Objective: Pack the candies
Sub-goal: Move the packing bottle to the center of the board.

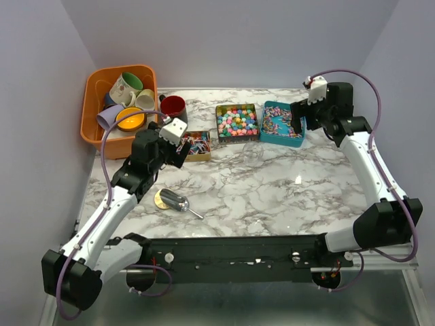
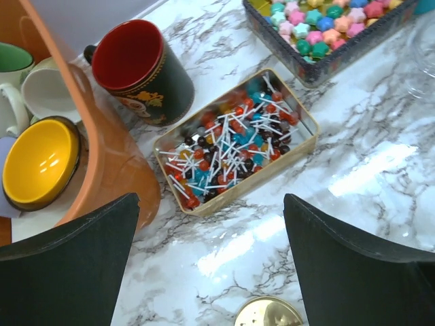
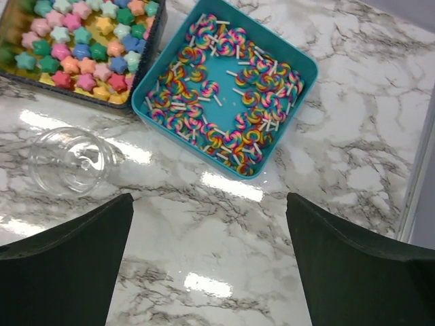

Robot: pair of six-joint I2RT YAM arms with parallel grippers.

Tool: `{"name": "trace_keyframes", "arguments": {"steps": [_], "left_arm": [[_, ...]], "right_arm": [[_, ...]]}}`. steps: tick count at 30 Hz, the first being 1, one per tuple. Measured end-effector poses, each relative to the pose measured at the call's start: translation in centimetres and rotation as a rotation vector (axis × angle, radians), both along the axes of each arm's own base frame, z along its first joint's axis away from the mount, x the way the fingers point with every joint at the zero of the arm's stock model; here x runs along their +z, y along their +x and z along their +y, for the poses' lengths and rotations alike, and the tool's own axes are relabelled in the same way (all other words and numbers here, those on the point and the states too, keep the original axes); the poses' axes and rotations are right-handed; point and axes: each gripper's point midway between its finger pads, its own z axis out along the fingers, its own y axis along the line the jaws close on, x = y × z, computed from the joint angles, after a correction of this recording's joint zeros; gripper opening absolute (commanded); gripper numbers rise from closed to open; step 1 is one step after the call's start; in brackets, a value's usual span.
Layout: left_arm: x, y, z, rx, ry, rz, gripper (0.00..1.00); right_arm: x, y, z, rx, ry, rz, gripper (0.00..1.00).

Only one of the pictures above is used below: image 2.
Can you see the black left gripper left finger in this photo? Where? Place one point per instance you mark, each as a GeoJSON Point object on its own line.
{"type": "Point", "coordinates": [70, 274]}

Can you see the black mug yellow inside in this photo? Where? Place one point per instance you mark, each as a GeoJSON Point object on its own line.
{"type": "Point", "coordinates": [41, 163]}

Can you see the black mug red inside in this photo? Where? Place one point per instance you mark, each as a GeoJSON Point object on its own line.
{"type": "Point", "coordinates": [136, 65]}

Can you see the teal tin swirl lollipops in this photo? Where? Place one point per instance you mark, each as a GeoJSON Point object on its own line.
{"type": "Point", "coordinates": [424, 6]}

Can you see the clear glass jar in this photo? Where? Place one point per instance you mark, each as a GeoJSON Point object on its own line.
{"type": "Point", "coordinates": [419, 61]}

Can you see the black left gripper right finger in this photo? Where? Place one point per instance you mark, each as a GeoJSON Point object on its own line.
{"type": "Point", "coordinates": [348, 276]}

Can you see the dark tin of star candies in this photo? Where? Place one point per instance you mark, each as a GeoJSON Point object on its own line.
{"type": "Point", "coordinates": [316, 39]}

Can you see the gold round jar lid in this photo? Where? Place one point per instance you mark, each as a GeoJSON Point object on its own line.
{"type": "Point", "coordinates": [267, 311]}

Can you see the orange plastic bin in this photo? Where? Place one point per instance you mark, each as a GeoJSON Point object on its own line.
{"type": "Point", "coordinates": [115, 163]}

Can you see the cream white mug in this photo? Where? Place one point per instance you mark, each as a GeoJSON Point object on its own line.
{"type": "Point", "coordinates": [39, 91]}

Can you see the white mug green inside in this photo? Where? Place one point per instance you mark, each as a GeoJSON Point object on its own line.
{"type": "Point", "coordinates": [16, 64]}

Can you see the gold tin of lollipops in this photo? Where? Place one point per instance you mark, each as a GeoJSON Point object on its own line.
{"type": "Point", "coordinates": [235, 143]}

